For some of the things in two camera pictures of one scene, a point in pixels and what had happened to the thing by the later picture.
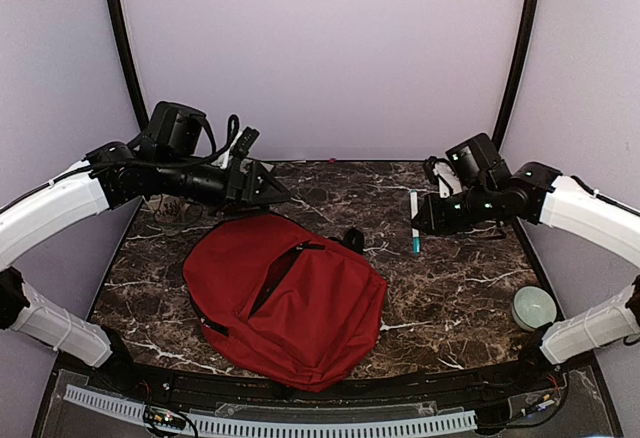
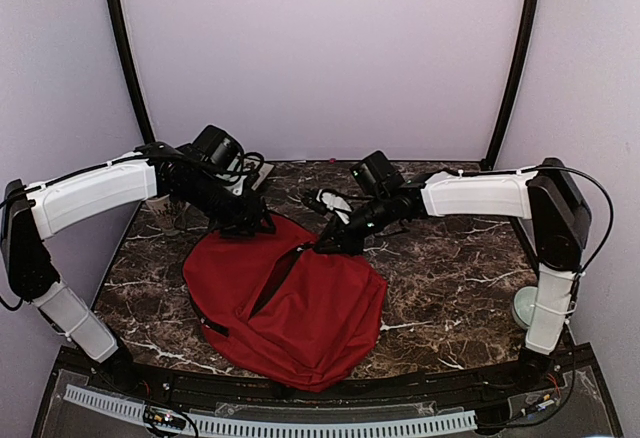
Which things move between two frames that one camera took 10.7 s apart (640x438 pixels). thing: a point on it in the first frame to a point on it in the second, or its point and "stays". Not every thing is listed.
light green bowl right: (533, 307) stays
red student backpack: (287, 305) stays
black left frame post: (122, 39) stays
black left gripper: (236, 195) to (247, 218)
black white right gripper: (435, 224) to (345, 241)
